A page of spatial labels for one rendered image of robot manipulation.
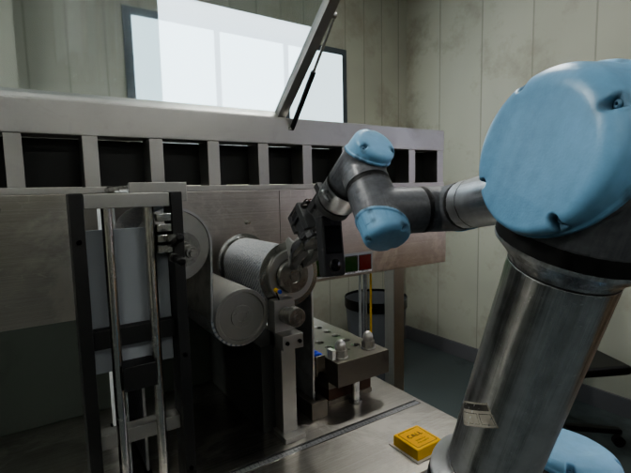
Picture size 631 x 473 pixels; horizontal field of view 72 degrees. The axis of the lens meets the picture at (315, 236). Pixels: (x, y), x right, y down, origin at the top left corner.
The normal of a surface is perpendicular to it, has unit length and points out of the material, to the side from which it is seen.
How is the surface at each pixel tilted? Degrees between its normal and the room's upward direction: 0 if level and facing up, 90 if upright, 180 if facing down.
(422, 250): 90
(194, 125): 90
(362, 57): 90
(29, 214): 90
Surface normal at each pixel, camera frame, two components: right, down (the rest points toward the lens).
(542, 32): -0.83, 0.07
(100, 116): 0.54, 0.07
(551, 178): -0.93, -0.07
